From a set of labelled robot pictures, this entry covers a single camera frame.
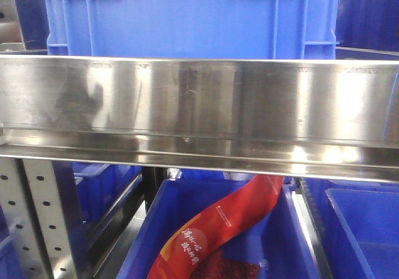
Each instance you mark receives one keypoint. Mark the large blue plastic bin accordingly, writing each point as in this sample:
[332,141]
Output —
[201,29]

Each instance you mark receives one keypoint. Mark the lower blue bin with banner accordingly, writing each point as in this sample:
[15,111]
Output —
[273,248]

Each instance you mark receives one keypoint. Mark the lower right blue bin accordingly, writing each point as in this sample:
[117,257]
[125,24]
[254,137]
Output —
[358,226]

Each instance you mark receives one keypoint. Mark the red printed banner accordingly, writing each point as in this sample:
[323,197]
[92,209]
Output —
[216,225]

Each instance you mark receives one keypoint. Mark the stainless steel shelf rail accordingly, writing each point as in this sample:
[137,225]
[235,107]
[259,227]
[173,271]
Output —
[333,119]

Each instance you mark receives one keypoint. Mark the perforated steel rack post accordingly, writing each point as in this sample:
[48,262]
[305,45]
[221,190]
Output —
[41,208]

